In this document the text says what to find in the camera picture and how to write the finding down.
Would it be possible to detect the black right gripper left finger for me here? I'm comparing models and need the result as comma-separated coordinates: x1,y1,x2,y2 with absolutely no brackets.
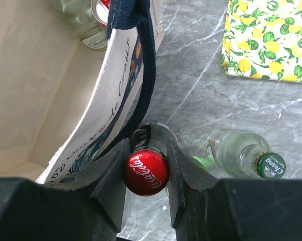
0,139,130,240

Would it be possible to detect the lemon print cloth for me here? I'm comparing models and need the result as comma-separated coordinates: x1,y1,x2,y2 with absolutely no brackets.
221,1,302,83

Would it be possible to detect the green glass bottle right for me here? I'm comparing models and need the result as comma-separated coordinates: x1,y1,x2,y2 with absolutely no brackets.
192,156,214,171

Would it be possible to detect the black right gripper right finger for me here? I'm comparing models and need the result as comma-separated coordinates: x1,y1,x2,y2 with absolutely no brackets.
167,139,302,240

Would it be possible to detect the beige canvas tote bag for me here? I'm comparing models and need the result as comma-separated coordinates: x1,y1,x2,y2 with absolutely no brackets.
0,1,164,184

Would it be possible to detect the silver red soda can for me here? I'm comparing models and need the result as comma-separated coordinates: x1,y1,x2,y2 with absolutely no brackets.
91,0,111,28

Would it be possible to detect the dark cola glass bottle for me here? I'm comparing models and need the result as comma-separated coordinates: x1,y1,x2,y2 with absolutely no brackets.
123,122,178,196

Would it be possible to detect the clear soda water bottle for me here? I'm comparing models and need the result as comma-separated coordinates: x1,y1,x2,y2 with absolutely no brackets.
50,0,108,52

